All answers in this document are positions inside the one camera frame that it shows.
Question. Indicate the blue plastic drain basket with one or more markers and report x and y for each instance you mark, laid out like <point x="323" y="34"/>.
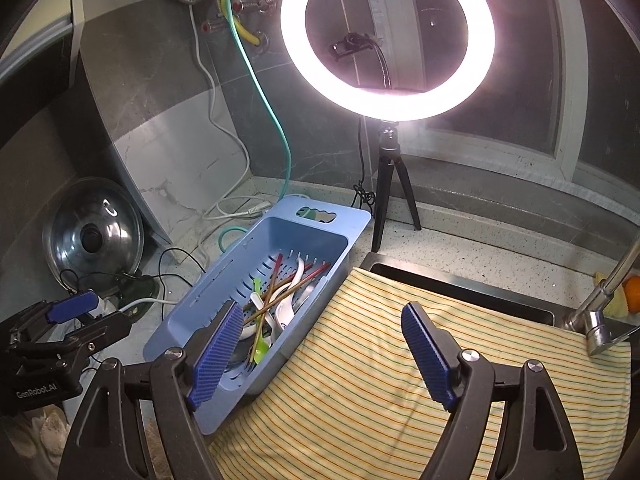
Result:
<point x="320" y="235"/>

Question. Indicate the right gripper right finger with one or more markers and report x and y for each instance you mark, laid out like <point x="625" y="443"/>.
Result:
<point x="435" y="353"/>

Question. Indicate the white ceramic spoon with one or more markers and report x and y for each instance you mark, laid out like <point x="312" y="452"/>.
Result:
<point x="284" y="312"/>
<point x="247" y="331"/>

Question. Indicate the black tripod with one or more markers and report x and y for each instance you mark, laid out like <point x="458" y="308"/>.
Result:
<point x="390" y="162"/>

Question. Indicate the left white gloved hand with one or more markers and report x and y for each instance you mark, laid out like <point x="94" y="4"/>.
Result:
<point x="32" y="443"/>

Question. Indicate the red-tipped chopstick upper pair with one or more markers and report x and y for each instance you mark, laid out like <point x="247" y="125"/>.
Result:
<point x="268" y="317"/>

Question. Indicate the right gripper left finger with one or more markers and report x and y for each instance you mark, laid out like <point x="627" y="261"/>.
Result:
<point x="209" y="351"/>

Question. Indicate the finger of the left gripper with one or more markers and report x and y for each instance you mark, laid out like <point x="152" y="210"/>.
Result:
<point x="98" y="335"/>
<point x="67" y="309"/>

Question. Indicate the orange fruit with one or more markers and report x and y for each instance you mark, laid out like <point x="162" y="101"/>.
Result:
<point x="632" y="294"/>

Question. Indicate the metal pot lid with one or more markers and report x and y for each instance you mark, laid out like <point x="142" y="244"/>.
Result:
<point x="93" y="237"/>

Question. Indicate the phone holder clamp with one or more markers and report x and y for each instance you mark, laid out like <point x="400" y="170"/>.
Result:
<point x="354" y="43"/>

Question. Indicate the red-tipped chopstick middle left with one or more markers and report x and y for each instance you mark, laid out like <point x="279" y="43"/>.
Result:
<point x="289" y="292"/>

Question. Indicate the striped yellow cloth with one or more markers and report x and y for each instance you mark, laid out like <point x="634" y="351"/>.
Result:
<point x="350" y="402"/>

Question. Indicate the ring light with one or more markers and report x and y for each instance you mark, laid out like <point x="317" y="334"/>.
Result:
<point x="398" y="27"/>

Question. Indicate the chrome faucet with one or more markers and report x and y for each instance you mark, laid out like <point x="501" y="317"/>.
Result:
<point x="589" y="318"/>

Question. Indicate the green plastic spoon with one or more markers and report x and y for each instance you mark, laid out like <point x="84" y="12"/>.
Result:
<point x="260" y="346"/>

